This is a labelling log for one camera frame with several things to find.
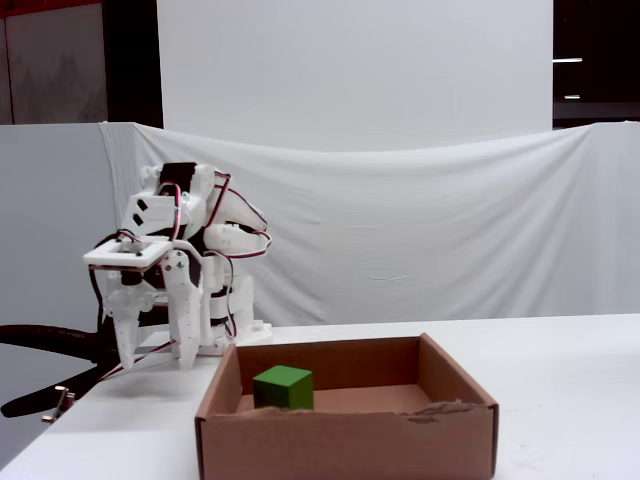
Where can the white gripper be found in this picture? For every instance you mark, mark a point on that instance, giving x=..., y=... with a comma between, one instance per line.
x=181, y=292

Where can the green cube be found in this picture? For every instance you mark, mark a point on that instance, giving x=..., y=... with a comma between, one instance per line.
x=282, y=387

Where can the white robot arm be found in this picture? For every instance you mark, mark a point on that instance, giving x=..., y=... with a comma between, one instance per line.
x=235, y=212

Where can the brown cardboard box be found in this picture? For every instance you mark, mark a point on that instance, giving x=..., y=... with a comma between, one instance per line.
x=350, y=445

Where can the metal table clamp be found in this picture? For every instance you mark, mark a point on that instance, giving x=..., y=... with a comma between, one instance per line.
x=62, y=402

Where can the grey partition panel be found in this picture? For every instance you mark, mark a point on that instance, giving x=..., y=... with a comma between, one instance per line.
x=45, y=210

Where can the white draped cloth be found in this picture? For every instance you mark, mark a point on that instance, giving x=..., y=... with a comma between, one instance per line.
x=400, y=225

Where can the brown door panel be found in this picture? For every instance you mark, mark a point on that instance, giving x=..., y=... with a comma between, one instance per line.
x=55, y=65

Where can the white backdrop board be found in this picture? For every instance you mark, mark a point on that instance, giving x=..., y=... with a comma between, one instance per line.
x=350, y=70

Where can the long ceiling light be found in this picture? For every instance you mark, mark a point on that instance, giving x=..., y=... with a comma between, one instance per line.
x=567, y=60

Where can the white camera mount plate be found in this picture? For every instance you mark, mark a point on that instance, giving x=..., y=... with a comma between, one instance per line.
x=115, y=259

